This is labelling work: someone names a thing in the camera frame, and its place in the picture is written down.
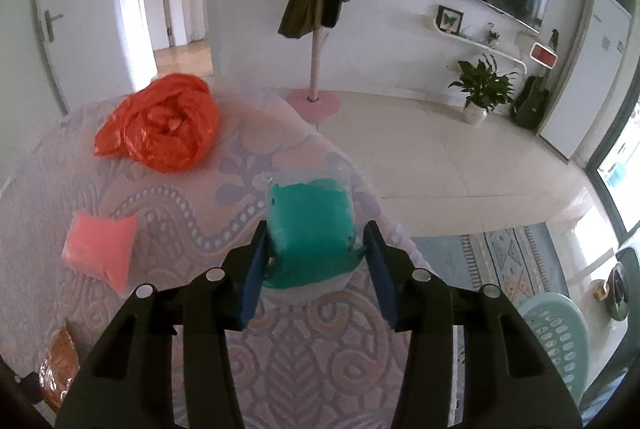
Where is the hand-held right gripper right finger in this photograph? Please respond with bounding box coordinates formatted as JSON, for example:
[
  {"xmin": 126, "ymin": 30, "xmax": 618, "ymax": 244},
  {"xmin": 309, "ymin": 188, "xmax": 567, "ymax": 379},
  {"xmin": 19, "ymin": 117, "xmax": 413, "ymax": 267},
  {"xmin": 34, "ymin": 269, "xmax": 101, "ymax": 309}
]
[{"xmin": 362, "ymin": 220, "xmax": 583, "ymax": 429}]

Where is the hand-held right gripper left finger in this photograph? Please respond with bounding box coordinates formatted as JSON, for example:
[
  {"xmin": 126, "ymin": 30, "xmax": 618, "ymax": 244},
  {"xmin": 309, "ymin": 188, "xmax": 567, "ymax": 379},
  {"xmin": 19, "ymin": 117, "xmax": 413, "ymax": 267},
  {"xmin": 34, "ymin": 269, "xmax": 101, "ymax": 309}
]
[{"xmin": 55, "ymin": 220, "xmax": 268, "ymax": 429}]

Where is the green packet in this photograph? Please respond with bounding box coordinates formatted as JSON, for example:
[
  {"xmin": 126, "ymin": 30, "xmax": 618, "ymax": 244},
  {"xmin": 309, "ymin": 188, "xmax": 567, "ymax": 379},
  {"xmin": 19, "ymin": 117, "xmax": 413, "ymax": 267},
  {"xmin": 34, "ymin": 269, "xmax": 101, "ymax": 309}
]
[{"xmin": 261, "ymin": 164, "xmax": 369, "ymax": 307}]

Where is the teal plastic basket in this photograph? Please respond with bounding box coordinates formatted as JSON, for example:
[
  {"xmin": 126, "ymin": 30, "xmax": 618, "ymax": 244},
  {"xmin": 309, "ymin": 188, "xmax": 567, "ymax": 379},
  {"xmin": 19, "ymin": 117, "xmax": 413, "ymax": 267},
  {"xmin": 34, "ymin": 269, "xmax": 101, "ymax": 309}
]
[{"xmin": 517, "ymin": 291, "xmax": 591, "ymax": 400}]

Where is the patterned pink tablecloth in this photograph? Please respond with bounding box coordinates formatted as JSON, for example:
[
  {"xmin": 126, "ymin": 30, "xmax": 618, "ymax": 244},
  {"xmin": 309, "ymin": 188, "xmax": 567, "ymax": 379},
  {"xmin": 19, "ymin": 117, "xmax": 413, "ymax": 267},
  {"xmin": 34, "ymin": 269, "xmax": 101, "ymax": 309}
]
[{"xmin": 0, "ymin": 86, "xmax": 461, "ymax": 429}]

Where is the patterned blue rug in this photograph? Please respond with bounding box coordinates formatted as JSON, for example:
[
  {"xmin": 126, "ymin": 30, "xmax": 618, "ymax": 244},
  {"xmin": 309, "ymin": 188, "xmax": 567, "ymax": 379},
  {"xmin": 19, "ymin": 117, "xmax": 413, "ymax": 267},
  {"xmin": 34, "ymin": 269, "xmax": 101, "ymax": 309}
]
[{"xmin": 410, "ymin": 223, "xmax": 573, "ymax": 310}]

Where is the pink packet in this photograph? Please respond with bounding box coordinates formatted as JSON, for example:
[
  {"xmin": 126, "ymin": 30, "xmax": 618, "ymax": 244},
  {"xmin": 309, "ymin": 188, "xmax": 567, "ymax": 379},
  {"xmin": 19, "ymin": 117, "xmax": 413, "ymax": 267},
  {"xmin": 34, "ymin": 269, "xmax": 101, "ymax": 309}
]
[{"xmin": 61, "ymin": 210, "xmax": 140, "ymax": 295}]

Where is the orange plastic bag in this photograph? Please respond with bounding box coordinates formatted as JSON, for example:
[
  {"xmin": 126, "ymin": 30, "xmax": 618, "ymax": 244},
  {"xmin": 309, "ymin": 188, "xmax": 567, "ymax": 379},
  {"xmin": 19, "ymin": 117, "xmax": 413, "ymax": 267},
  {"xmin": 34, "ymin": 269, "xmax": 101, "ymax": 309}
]
[{"xmin": 92, "ymin": 74, "xmax": 221, "ymax": 174}]

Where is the glass coffee table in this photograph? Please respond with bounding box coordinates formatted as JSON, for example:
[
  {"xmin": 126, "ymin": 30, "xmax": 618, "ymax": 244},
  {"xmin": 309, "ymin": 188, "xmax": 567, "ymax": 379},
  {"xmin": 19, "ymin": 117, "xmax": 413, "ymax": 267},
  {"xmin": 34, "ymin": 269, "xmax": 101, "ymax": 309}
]
[{"xmin": 570, "ymin": 209, "xmax": 640, "ymax": 330}]

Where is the large potted plant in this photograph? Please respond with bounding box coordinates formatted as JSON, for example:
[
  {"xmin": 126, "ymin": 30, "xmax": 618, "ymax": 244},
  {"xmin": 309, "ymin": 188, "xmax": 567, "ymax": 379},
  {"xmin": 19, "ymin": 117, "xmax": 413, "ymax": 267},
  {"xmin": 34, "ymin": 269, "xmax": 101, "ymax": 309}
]
[{"xmin": 448, "ymin": 54, "xmax": 518, "ymax": 130}]

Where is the brown powder plastic bag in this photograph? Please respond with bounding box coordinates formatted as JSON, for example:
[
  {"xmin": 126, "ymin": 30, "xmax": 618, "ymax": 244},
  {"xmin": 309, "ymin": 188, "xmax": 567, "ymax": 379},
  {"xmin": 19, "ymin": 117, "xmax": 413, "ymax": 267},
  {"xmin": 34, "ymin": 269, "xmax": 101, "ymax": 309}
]
[{"xmin": 37, "ymin": 326, "xmax": 78, "ymax": 410}]

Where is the dark guitar bag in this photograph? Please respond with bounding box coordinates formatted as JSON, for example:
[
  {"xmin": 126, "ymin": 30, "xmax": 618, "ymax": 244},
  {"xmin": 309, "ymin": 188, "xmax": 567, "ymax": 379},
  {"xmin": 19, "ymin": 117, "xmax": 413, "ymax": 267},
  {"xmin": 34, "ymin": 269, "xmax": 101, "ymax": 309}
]
[{"xmin": 511, "ymin": 75, "xmax": 551, "ymax": 131}]

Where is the wooden coat rack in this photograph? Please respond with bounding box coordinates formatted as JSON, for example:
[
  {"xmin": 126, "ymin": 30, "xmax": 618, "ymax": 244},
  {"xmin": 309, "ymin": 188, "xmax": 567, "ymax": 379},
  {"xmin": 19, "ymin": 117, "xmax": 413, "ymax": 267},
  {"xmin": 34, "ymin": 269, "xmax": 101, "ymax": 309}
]
[{"xmin": 285, "ymin": 0, "xmax": 343, "ymax": 120}]

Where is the sliding glass door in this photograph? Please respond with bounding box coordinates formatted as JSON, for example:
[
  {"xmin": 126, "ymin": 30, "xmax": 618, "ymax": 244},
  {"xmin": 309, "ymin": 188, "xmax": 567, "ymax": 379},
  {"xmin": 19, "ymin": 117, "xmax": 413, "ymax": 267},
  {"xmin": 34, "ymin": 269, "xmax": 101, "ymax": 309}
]
[{"xmin": 585, "ymin": 99, "xmax": 640, "ymax": 250}]

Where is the round metal object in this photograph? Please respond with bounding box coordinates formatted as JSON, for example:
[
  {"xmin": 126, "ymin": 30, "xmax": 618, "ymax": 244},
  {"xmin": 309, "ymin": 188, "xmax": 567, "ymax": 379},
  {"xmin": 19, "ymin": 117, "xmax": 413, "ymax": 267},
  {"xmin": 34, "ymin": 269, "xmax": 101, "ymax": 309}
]
[{"xmin": 602, "ymin": 261, "xmax": 638, "ymax": 322}]

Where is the red and white cubby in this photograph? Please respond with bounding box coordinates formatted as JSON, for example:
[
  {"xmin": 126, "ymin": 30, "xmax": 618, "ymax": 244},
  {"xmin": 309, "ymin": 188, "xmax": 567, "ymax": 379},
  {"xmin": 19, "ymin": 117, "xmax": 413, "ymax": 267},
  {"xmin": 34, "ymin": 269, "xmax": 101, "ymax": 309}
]
[{"xmin": 529, "ymin": 42, "xmax": 558, "ymax": 67}]

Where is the tall white appliance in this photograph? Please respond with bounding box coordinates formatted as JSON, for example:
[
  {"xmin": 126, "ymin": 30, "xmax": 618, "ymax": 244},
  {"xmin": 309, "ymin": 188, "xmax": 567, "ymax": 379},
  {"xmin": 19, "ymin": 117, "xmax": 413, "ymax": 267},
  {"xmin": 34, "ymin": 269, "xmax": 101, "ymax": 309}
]
[{"xmin": 539, "ymin": 0, "xmax": 633, "ymax": 160}]

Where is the white room door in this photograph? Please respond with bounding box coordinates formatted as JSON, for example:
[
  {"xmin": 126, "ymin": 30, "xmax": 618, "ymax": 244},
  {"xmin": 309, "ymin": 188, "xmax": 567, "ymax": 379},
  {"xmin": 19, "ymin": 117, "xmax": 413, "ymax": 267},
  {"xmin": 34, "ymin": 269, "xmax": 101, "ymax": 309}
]
[{"xmin": 30, "ymin": 0, "xmax": 121, "ymax": 115}]

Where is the white wavy wall shelf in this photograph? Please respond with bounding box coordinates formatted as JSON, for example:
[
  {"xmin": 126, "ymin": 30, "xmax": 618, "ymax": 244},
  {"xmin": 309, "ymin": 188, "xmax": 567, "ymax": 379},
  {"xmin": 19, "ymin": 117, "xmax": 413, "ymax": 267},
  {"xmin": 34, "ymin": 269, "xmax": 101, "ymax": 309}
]
[{"xmin": 420, "ymin": 6, "xmax": 528, "ymax": 72}]

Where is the butterfly picture frame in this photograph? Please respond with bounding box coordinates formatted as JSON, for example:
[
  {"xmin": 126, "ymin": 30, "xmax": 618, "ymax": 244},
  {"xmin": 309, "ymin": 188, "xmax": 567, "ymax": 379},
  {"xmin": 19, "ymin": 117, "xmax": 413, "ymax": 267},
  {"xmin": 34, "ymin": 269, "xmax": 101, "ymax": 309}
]
[{"xmin": 436, "ymin": 6, "xmax": 464, "ymax": 35}]

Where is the silver door handle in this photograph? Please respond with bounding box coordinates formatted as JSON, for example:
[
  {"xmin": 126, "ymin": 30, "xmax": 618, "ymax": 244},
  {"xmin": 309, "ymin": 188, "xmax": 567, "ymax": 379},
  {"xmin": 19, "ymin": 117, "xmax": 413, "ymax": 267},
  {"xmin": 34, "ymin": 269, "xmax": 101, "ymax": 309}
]
[{"xmin": 44, "ymin": 9, "xmax": 65, "ymax": 42}]

